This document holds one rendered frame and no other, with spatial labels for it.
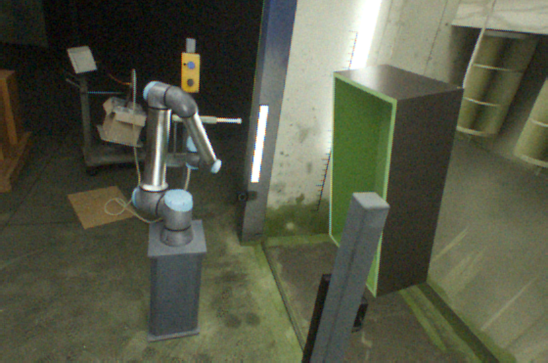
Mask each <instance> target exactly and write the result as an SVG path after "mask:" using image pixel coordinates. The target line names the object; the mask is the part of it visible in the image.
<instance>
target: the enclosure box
mask: <svg viewBox="0 0 548 363"><path fill-rule="evenodd" d="M457 87H459V86H456V85H451V84H448V83H446V82H443V81H441V80H435V79H432V78H429V77H427V76H422V75H420V74H418V73H415V72H413V71H407V70H404V69H401V68H397V67H392V66H390V65H387V64H385V65H378V66H372V67H366V68H349V69H343V70H338V71H333V91H332V126H331V197H330V233H329V235H330V236H331V237H332V240H333V241H334V242H335V243H336V244H337V246H338V247H339V246H340V242H341V239H342V235H343V227H344V224H345V221H346V216H347V212H348V209H349V206H350V202H351V196H352V194H354V193H373V192H374V193H377V194H378V196H380V197H381V198H382V199H383V200H384V201H385V202H387V203H388V206H389V212H388V216H387V218H386V221H385V224H384V226H385V227H384V229H383V232H382V234H381V237H380V242H379V244H378V247H377V249H376V252H375V258H374V260H373V263H372V265H371V269H370V274H369V276H368V279H367V281H366V286H367V287H368V289H369V290H370V291H371V293H372V294H373V296H374V297H379V296H383V295H387V294H389V293H394V292H397V291H399V290H402V289H407V288H410V287H412V286H415V285H417V284H422V283H425V282H427V279H428V275H427V274H428V270H429V266H430V262H431V257H432V249H433V245H434V237H435V228H436V224H437V220H438V216H439V212H440V203H441V199H442V195H443V191H444V187H445V178H446V174H447V170H448V165H449V161H450V157H451V149H452V144H453V140H454V136H455V132H456V128H457V123H458V119H459V112H460V107H461V103H462V99H463V95H464V90H465V89H464V88H457Z"/></svg>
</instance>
